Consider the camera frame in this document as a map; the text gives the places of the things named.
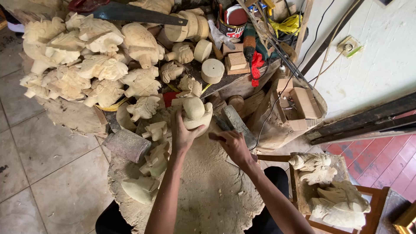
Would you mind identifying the person's right hand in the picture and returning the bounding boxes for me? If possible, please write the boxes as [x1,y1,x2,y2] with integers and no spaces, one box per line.
[208,130,258,167]

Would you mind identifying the person's left hand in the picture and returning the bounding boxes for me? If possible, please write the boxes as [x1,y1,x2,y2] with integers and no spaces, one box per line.
[170,109,208,157]

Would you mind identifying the rough wooden bird blank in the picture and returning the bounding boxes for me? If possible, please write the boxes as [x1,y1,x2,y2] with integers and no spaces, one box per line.
[181,96,214,138]

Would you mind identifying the grey wooden mallet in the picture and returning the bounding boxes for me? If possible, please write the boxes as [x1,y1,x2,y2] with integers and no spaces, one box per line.
[222,105,258,151]

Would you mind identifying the rough carved wooden piece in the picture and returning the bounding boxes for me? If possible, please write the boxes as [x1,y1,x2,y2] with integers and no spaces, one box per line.
[141,121,168,142]
[139,141,171,178]
[126,96,161,123]

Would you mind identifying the large wooden log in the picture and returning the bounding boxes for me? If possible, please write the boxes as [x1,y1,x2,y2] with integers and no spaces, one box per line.
[247,76,328,151]

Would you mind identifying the large wooden stump block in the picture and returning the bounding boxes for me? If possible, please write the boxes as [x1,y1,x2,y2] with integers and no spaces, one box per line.
[107,107,265,234]

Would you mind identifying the small carved wooden head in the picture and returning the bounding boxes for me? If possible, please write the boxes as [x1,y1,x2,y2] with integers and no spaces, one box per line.
[164,42,195,64]
[177,75,203,98]
[159,61,184,84]

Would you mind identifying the grey sandpaper roll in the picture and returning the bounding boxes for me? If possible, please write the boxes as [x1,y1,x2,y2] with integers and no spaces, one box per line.
[102,129,152,164]

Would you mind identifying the person's black trousers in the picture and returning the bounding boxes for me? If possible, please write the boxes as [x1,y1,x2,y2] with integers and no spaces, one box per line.
[95,166,290,234]

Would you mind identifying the half round wooden piece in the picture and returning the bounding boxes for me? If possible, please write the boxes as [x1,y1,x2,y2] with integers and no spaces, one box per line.
[116,102,138,131]

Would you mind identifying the smooth rounded wooden blank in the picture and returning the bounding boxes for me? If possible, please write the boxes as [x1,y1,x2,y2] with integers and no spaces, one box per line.
[121,175,161,205]

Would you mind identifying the finely carved wooden bird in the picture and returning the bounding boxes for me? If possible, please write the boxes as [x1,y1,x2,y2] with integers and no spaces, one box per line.
[299,166,338,186]
[288,153,332,171]

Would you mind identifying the round wooden block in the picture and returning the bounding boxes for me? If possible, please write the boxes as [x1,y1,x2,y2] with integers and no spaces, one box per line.
[194,39,213,63]
[201,58,225,85]

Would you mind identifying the open cardboard box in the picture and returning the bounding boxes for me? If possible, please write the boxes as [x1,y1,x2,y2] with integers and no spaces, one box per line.
[276,78,323,131]

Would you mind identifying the red plastic bag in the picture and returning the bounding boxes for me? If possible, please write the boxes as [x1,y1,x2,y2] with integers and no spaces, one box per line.
[251,51,265,88]

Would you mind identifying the square wooden block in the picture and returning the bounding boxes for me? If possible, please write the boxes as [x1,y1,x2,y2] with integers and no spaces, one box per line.
[222,43,244,56]
[225,52,251,75]

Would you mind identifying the green and orange power drill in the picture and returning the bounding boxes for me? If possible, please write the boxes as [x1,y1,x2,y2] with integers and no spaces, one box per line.
[243,23,258,63]

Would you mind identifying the thick wooden disc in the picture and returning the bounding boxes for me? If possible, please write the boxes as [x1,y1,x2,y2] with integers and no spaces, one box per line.
[164,13,190,43]
[195,15,210,41]
[178,10,199,38]

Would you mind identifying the white cloth glove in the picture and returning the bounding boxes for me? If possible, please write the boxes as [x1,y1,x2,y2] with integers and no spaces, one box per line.
[207,19,241,50]

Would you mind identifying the bundle of thin metal rods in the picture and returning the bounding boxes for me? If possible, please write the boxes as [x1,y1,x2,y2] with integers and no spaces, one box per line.
[237,0,314,90]

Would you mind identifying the pile of carved wooden figures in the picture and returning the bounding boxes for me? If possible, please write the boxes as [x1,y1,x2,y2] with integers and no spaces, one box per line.
[19,11,166,109]

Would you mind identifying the large finely carved wooden figure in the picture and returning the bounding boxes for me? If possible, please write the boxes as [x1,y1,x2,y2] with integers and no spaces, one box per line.
[309,180,372,231]

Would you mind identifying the red and white tin can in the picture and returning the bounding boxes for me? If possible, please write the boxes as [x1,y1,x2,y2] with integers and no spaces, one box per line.
[218,5,249,39]

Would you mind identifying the dark wooden beam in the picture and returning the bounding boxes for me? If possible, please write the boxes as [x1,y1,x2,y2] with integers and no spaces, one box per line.
[305,93,416,146]

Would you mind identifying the yellow plastic bag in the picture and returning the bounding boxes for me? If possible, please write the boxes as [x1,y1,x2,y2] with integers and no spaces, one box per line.
[269,14,303,37]

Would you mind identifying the wooden chair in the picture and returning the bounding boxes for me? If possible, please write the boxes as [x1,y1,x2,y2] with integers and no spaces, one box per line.
[257,152,390,234]

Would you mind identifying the black cable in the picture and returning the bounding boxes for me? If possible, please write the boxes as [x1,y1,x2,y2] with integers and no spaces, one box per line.
[252,0,336,150]

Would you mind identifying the handsaw with red handle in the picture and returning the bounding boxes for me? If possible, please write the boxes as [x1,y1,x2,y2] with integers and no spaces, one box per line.
[68,0,189,27]

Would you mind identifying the white cable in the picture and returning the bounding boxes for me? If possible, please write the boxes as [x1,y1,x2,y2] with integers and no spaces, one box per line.
[308,0,362,88]

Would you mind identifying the wall power socket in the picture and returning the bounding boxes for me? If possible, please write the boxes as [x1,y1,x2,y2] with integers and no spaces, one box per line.
[336,36,363,58]

